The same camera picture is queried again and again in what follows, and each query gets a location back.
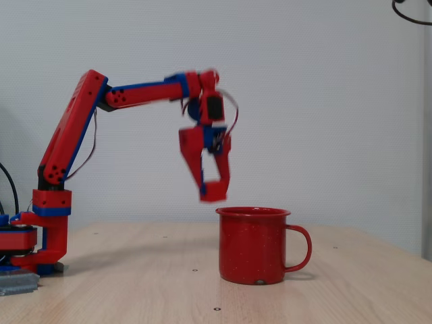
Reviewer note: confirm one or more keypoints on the red cube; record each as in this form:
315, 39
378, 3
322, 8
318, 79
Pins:
216, 192

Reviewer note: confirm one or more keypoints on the red blue robot arm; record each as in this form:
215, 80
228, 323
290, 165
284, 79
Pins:
74, 125

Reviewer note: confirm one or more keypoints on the red enamel mug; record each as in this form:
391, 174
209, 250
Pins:
249, 246

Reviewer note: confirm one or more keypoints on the red blue gripper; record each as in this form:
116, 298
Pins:
193, 139

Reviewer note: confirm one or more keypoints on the red blue table clamp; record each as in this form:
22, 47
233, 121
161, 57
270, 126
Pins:
17, 241

